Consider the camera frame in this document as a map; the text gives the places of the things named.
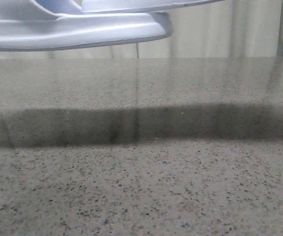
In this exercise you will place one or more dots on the light blue slipper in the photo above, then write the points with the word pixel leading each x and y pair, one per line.
pixel 28 25
pixel 132 6

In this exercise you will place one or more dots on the pale green curtain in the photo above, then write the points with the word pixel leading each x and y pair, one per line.
pixel 230 28

